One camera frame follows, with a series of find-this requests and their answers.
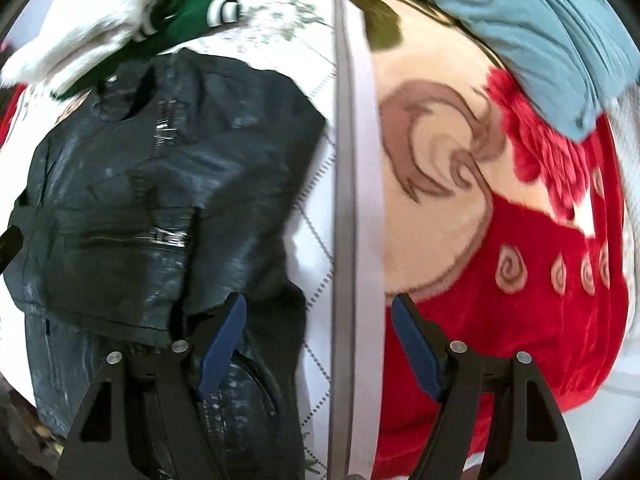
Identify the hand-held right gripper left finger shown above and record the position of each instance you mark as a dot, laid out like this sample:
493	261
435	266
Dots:
222	347

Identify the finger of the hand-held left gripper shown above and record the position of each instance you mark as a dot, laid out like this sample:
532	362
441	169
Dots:
9	250

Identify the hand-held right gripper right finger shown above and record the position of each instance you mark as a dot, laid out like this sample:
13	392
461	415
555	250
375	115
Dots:
412	347

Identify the black leather jacket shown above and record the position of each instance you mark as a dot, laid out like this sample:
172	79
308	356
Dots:
125	185

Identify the red floral blanket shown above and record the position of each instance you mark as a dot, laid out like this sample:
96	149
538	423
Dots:
525	285

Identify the white quilted mat grey border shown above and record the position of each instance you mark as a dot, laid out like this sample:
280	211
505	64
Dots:
320	85

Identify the green garment with striped cuffs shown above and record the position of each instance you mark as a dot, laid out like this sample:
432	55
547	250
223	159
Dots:
185	5

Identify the light blue quilt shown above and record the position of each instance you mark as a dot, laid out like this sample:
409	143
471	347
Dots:
525	25

